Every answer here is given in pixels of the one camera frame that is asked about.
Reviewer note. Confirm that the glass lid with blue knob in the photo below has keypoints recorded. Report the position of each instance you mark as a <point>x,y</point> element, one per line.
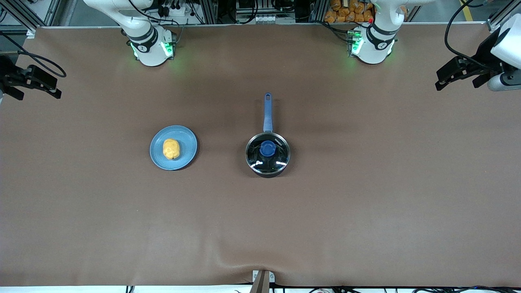
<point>268,149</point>

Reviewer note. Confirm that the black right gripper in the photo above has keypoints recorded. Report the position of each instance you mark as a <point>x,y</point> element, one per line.
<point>7,74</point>

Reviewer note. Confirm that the yellow potato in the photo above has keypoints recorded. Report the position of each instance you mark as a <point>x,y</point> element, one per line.
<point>171,149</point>

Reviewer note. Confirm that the orange packaged snacks pile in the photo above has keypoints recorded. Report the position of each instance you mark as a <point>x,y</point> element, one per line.
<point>350,12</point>

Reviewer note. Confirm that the brown table cover cloth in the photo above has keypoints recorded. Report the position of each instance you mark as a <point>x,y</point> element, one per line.
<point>122,224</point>

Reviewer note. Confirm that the aluminium frame profile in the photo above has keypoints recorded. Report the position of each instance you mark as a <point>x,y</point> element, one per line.
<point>498,20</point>
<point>24,18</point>

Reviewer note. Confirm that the blue round plate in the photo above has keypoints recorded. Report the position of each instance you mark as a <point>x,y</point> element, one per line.
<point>185,140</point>

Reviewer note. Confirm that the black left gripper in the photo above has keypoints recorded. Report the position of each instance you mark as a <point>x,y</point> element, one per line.
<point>484,53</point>

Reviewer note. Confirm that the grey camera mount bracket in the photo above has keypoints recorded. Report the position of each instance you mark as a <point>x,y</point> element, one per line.
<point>260,283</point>

